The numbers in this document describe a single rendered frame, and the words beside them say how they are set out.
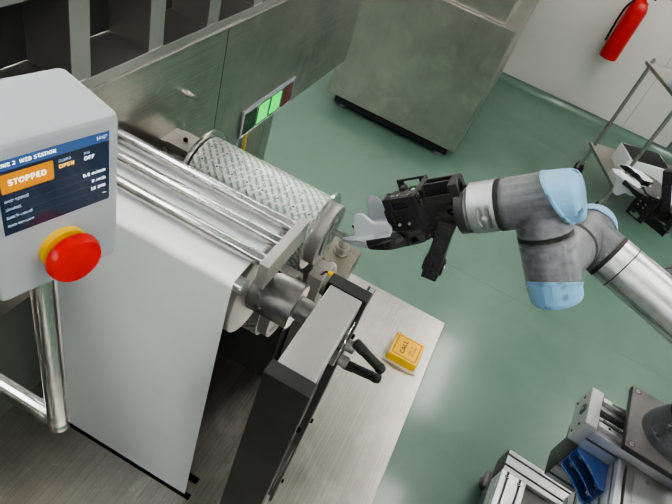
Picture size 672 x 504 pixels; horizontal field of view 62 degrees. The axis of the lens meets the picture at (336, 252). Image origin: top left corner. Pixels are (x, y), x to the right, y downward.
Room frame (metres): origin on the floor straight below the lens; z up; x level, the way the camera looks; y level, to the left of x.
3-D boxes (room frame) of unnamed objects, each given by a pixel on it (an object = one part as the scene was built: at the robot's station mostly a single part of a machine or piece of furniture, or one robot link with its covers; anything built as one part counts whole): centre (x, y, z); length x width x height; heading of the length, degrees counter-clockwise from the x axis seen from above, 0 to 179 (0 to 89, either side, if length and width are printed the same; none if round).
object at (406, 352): (0.86, -0.23, 0.91); 0.07 x 0.07 x 0.02; 80
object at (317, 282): (0.70, -0.01, 1.05); 0.06 x 0.05 x 0.31; 80
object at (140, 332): (0.44, 0.24, 1.17); 0.34 x 0.05 x 0.54; 80
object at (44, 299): (0.20, 0.16, 1.51); 0.02 x 0.02 x 0.20
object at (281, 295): (0.49, 0.05, 1.33); 0.06 x 0.06 x 0.06; 80
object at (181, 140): (0.79, 0.32, 1.28); 0.06 x 0.05 x 0.02; 80
